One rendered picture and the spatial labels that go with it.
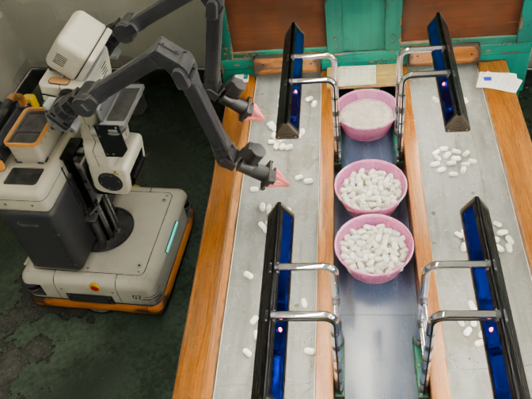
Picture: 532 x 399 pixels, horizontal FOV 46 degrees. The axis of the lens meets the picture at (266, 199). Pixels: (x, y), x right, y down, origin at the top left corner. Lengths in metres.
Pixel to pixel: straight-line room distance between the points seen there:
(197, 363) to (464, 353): 0.79
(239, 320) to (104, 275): 1.01
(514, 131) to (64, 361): 2.16
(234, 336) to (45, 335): 1.38
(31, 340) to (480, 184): 2.12
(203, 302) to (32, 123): 1.13
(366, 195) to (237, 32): 0.97
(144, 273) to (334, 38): 1.32
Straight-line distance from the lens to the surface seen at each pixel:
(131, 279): 2.87
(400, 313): 2.13
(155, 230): 3.01
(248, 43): 2.89
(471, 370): 1.98
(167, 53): 1.96
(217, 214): 2.33
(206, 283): 2.14
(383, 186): 2.40
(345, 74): 2.86
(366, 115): 2.70
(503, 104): 2.75
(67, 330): 3.18
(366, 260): 2.17
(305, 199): 2.36
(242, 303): 2.10
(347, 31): 2.84
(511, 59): 3.02
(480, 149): 2.57
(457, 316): 1.61
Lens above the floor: 2.46
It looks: 46 degrees down
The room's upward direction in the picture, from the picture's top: 10 degrees counter-clockwise
